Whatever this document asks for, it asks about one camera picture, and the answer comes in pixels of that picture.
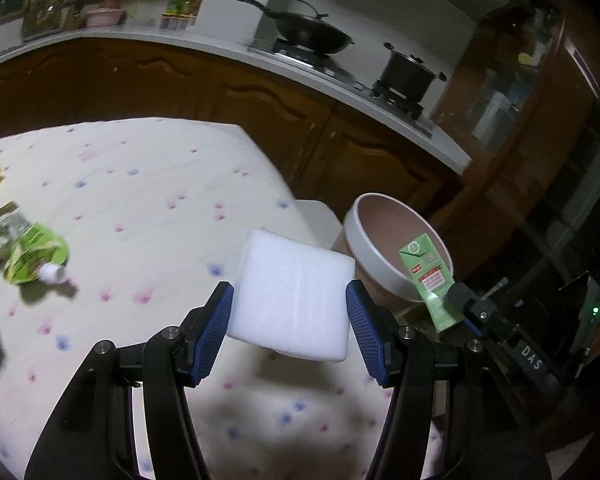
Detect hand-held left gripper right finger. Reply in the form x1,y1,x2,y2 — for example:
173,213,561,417
345,280,553,480

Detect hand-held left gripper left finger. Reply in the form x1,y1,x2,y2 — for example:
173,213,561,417
24,281,236,480

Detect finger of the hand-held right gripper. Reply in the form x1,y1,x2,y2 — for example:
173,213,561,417
447,281,498,336

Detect green drink carton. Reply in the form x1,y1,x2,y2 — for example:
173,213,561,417
397,232,463,333

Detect brown and white bin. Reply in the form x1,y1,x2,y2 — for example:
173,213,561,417
331,192,455,311

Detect large white foam block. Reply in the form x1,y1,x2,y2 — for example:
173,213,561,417
225,229,356,362

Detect floral white tablecloth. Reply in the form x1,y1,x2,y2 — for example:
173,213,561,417
0,117,446,480

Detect glass door cabinet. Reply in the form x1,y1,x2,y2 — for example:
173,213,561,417
430,5,600,311

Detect green spout pouch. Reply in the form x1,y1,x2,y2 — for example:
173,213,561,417
0,201,71,286

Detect black stock pot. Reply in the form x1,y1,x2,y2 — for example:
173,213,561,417
377,42,447,101

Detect gas stove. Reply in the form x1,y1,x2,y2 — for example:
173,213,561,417
250,37,433,138

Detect wooden lower cabinets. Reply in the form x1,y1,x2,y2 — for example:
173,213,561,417
0,37,461,261

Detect white kitchen countertop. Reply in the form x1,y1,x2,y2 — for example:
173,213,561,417
0,20,473,173

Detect black wok with lid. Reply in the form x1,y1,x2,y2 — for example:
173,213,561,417
232,0,355,56

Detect pink basin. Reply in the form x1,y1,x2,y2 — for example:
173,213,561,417
82,0,127,28

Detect cutting board rack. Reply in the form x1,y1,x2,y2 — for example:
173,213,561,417
22,0,78,38

